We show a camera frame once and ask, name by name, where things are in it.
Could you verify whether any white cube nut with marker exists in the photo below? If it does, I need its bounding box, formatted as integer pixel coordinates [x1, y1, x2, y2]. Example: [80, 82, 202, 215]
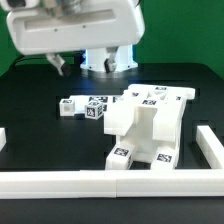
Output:
[85, 101, 103, 120]

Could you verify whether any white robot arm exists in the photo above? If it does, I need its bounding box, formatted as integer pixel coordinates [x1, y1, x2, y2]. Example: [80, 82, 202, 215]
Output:
[0, 0, 145, 77]

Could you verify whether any white marker base sheet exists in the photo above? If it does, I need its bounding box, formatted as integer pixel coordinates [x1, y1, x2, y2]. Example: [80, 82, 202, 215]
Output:
[70, 95, 121, 114]

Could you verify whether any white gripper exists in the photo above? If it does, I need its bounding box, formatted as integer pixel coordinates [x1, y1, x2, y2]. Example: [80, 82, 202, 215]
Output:
[5, 0, 145, 76]

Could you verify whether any white chair backrest frame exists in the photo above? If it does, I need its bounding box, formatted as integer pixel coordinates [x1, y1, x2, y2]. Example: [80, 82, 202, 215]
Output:
[104, 84, 195, 143]

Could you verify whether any white U-shaped fence frame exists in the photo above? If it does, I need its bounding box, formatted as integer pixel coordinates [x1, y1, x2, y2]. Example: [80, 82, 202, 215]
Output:
[0, 126, 224, 199]

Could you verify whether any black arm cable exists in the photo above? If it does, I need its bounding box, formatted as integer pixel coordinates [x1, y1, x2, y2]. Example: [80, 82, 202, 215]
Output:
[9, 49, 88, 69]

